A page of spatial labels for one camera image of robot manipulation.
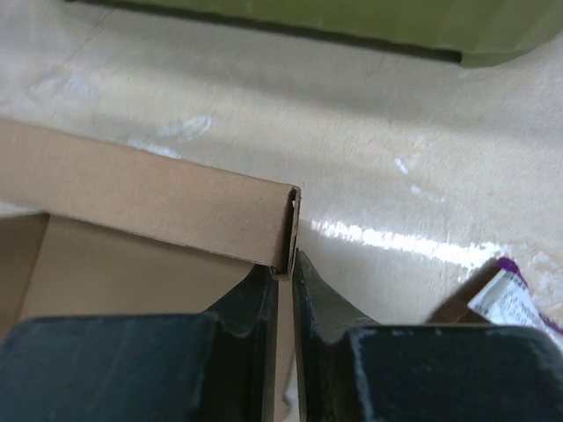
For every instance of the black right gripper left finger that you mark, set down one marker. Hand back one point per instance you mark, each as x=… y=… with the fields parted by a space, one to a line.
x=216 y=365

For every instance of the olive green plastic bin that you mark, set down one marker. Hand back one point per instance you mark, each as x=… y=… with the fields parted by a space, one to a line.
x=481 y=33

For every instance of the brown cardboard box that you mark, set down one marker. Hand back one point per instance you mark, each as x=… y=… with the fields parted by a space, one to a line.
x=105 y=230

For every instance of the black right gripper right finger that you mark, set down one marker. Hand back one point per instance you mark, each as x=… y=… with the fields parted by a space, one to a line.
x=352 y=368

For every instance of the brown snack wrapper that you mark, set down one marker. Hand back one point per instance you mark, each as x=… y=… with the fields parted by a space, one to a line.
x=496 y=294

